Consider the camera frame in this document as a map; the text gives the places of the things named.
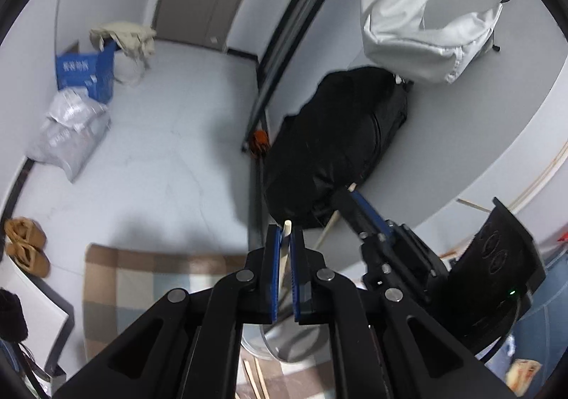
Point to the small orange object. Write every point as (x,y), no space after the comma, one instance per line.
(259,140)

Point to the beige cloth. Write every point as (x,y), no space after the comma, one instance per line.
(124,37)

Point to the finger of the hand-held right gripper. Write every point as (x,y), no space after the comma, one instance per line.
(370,212)

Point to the blue cardboard box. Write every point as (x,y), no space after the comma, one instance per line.
(84,70)

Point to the white cabinet with gold trim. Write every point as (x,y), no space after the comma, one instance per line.
(532,150)

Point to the black fuzzy cloth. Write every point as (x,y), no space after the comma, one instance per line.
(11,314)

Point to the black backpack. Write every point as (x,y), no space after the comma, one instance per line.
(337,137)

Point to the white sling bag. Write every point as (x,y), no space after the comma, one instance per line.
(399,26)

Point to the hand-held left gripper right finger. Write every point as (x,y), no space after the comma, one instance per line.
(298,274)

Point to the white flat board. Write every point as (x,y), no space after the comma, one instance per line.
(35,310)

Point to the plaid floor mat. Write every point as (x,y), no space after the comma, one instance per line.
(146,292)

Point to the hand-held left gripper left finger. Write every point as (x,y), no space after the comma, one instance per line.
(275,270)

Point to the light wooden chopstick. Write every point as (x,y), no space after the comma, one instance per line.
(287,230)
(261,377)
(329,226)
(247,377)
(475,205)

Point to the white utensil holder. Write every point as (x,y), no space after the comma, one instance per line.
(288,345)

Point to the grey plastic mailing bag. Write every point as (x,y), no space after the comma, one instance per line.
(66,150)
(75,108)

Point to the brown shoe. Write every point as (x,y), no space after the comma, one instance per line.
(29,259)
(24,232)

